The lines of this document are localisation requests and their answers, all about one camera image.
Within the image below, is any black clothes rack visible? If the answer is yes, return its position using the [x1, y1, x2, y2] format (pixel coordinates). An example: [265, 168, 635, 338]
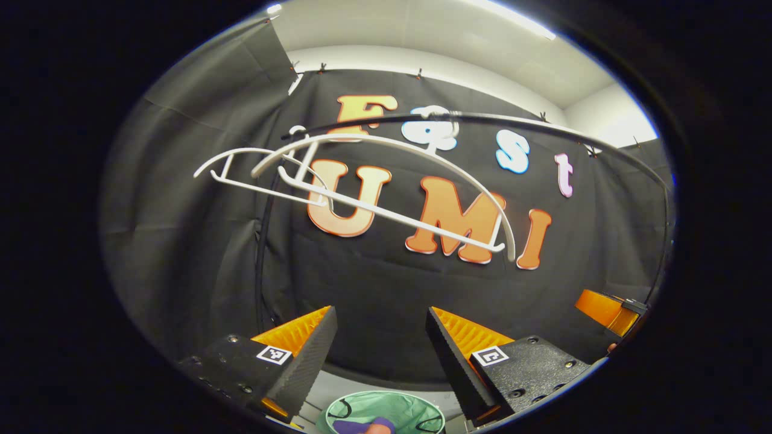
[253, 110, 671, 338]

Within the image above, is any white clothes hanger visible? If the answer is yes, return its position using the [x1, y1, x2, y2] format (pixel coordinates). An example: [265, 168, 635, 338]
[250, 105, 517, 263]
[193, 125, 332, 209]

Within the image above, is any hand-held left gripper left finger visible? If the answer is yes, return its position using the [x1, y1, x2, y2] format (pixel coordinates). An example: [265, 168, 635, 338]
[178, 306, 338, 424]

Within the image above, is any green laundry hamper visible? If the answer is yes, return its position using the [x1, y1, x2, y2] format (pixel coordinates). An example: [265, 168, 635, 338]
[324, 391, 446, 434]

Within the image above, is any purple ribbed jacket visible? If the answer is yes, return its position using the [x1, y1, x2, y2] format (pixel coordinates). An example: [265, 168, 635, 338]
[333, 417, 396, 434]

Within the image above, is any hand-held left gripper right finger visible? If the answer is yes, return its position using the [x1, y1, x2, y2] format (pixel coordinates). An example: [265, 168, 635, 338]
[425, 306, 595, 427]

